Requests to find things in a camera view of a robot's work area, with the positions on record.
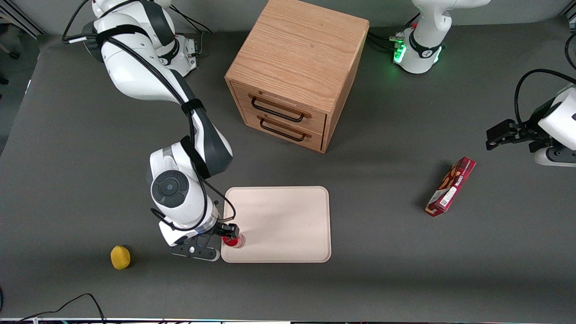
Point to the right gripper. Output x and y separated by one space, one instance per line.
223 230

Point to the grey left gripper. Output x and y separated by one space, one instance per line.
527 133

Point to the red-capped coke bottle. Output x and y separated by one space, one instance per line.
232 242

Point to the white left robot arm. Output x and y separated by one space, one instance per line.
423 45

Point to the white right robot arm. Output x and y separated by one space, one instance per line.
135 76

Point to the white rectangular tray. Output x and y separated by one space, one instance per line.
283 225

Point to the red snack box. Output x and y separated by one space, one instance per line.
451 185

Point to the wooden lower drawer front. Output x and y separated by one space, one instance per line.
288 139

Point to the wooden drawer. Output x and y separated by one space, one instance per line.
288 139
315 118

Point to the yellow lemon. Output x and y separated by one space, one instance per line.
120 257

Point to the wooden upper drawer front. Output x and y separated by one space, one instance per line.
315 118

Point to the wooden drawer cabinet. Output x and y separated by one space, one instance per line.
301 49

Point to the dark right wrist camera mount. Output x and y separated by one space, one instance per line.
198 251

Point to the aluminium frame profile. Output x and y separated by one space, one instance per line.
18 20

